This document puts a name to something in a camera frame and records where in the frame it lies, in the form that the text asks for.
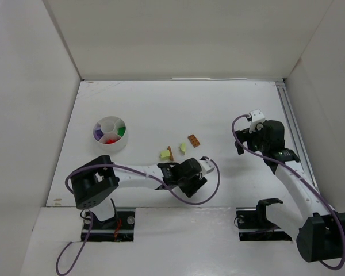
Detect yellow lego piece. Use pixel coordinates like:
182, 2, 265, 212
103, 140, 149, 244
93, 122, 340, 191
179, 143, 187, 155

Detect orange lego brick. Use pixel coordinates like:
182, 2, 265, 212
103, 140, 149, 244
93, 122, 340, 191
187, 134, 201, 148

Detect green square lego brick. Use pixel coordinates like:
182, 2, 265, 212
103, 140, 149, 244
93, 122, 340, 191
117, 126, 126, 137

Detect red lego brick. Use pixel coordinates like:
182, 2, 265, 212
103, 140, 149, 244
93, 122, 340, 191
105, 139, 118, 144

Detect purple arched lego piece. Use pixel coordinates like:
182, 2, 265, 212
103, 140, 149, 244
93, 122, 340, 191
93, 129, 104, 141

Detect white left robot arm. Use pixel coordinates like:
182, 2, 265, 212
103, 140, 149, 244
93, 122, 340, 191
65, 155, 214, 222

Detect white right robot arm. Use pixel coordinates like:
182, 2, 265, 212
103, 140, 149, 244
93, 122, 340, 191
232, 119, 345, 270

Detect brown curved lego piece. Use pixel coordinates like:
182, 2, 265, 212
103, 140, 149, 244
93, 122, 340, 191
167, 146, 174, 162

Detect yellow lego brick left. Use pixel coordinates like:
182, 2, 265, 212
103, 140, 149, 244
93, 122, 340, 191
159, 149, 171, 159

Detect white round divided container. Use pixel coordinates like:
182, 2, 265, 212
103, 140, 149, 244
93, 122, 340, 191
93, 116, 128, 152

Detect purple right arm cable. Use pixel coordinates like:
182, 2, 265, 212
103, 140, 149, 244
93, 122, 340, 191
231, 114, 345, 270

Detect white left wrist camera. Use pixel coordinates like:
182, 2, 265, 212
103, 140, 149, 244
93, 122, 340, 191
198, 157, 216, 175

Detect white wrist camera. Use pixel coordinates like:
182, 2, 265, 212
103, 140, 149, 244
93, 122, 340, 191
248, 109, 266, 133
198, 157, 216, 175

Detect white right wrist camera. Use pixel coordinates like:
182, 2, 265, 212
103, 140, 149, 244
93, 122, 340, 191
248, 109, 266, 133

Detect aluminium rail right side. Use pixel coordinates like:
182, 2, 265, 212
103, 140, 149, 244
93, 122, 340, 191
275, 81, 317, 187

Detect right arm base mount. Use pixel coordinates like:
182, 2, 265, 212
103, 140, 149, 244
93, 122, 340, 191
234, 198, 292, 242

